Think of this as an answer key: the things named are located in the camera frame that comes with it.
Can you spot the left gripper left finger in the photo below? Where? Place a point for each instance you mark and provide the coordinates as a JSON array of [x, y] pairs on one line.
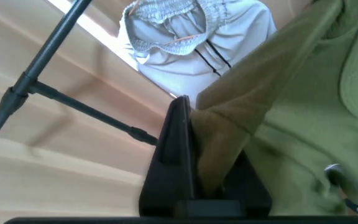
[[172, 186]]

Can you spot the green printed T-shirt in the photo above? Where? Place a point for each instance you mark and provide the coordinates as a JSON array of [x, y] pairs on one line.
[[306, 109]]

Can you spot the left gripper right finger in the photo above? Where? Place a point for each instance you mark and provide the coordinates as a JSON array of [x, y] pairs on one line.
[[250, 193]]

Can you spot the pale grey pants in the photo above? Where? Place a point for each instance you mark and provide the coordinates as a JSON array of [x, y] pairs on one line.
[[182, 71]]

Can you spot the pink clothes hanger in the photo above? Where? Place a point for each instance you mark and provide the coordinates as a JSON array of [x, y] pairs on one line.
[[182, 39]]

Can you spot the black clothes rack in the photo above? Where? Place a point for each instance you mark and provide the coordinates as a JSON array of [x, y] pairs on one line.
[[42, 59]]

